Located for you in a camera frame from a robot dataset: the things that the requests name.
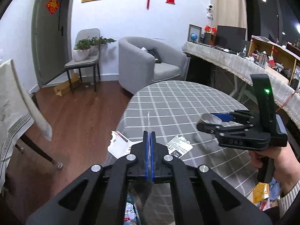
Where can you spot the grey picture frame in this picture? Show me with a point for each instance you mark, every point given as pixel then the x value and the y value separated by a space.
pixel 199 29

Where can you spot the wooden shelf unit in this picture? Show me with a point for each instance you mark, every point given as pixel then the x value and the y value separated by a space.
pixel 260 44

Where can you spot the brown wooden box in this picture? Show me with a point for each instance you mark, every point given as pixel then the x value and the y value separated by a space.
pixel 208 38

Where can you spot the grey door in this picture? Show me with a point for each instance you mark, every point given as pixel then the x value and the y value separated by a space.
pixel 51 51

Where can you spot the person's right hand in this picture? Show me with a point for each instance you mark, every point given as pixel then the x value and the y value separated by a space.
pixel 287 168

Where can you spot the red diamond door decoration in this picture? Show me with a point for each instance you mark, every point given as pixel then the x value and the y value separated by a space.
pixel 52 5

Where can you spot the person's right forearm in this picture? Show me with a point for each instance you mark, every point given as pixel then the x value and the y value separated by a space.
pixel 290 200

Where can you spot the beige fringed counter cloth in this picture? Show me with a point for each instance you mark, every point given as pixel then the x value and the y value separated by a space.
pixel 222 58

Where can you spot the potted plant in grey pot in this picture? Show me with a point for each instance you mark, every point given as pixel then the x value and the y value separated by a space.
pixel 100 41

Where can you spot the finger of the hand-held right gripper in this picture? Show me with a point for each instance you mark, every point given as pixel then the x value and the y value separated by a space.
pixel 208 127
pixel 222 117

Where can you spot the grey armchair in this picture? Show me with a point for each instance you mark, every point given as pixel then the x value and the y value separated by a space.
pixel 133 63

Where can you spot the black monitor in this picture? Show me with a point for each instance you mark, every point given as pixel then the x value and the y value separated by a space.
pixel 230 36

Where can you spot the yellow packet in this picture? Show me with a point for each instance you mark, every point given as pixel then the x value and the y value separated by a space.
pixel 261 192

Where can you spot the waste bin with blue bag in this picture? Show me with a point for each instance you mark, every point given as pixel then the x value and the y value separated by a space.
pixel 132 207

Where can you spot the flat cardboard box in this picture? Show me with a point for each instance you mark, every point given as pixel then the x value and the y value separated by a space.
pixel 63 88

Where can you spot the white paper sheet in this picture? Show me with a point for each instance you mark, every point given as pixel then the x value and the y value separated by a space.
pixel 144 49

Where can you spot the table with beige cloth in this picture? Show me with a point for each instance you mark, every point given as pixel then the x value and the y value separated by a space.
pixel 14 103

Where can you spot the grey dining chair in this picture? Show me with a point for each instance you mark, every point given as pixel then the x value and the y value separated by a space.
pixel 80 64

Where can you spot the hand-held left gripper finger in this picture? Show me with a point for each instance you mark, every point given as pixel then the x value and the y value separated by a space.
pixel 147 159
pixel 152 159

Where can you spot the potted plant in white pot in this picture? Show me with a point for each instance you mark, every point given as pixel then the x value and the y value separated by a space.
pixel 80 54

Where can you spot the white security camera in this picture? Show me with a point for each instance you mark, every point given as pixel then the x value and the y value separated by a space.
pixel 209 8

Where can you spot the black bag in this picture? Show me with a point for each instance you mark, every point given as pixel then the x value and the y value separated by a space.
pixel 155 55

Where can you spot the torn white printed packaging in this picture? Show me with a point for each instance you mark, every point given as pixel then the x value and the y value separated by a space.
pixel 180 146

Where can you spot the small blue globe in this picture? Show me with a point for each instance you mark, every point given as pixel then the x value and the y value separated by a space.
pixel 194 37

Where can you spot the beige curtain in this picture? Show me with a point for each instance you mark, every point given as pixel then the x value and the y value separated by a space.
pixel 228 4

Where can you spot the round table with checked cloth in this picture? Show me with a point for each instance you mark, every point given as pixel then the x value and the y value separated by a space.
pixel 175 103

